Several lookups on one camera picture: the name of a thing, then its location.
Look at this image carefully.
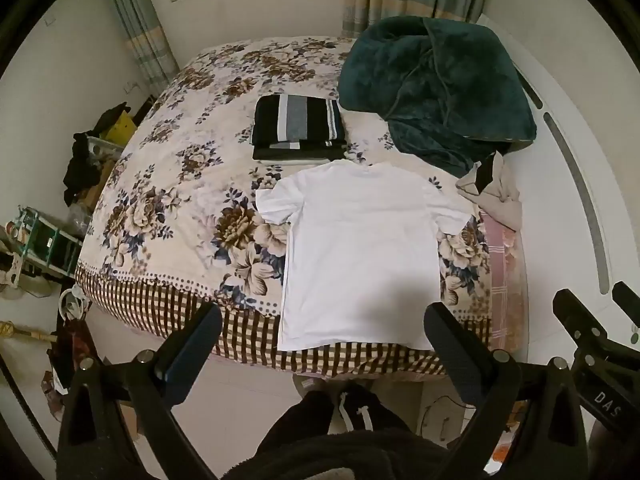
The wooden stick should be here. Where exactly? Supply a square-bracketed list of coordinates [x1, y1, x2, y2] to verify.
[0, 320, 59, 345]

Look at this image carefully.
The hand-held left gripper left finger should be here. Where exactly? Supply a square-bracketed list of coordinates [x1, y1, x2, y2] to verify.
[56, 301, 223, 480]

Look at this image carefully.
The folded black grey striped sweater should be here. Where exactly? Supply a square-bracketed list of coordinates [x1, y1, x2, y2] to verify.
[250, 94, 347, 152]

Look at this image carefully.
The white t-shirt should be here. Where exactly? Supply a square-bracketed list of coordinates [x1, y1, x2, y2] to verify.
[255, 159, 476, 352]

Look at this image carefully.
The black clothing pile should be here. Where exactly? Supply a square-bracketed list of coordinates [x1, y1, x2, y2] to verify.
[62, 102, 132, 207]

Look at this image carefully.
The white curved headboard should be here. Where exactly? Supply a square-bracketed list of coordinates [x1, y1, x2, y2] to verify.
[475, 12, 640, 357]

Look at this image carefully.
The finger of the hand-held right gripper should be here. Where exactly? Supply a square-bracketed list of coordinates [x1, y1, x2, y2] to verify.
[552, 288, 617, 357]
[612, 281, 640, 322]

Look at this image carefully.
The dark green plush blanket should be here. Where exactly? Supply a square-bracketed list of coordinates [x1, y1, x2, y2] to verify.
[337, 16, 538, 178]

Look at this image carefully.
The white plastic bag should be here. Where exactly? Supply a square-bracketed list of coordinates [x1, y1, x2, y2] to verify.
[59, 284, 92, 322]

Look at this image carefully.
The floral bedsheet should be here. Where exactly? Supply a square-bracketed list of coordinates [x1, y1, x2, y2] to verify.
[75, 36, 493, 376]

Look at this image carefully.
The pink checked blanket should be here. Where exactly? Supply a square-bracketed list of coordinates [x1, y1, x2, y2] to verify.
[479, 210, 530, 352]

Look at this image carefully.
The green and white rack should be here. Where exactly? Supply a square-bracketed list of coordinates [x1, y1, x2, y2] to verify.
[9, 205, 84, 282]

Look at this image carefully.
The black floor cable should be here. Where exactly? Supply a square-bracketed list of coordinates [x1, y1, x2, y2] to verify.
[419, 394, 470, 445]

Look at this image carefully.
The folded dark garment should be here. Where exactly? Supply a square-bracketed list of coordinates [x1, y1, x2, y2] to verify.
[252, 141, 347, 164]

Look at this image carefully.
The yellow box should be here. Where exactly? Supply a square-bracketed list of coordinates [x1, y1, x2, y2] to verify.
[101, 110, 139, 150]

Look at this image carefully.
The dark red cloth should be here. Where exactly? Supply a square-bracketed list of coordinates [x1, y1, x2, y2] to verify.
[52, 316, 103, 403]

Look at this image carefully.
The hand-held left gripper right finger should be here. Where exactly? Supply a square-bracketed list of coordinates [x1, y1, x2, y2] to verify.
[423, 302, 590, 480]

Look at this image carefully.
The crumpled beige and black cloth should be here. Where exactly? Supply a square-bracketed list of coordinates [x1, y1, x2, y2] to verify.
[456, 151, 523, 228]

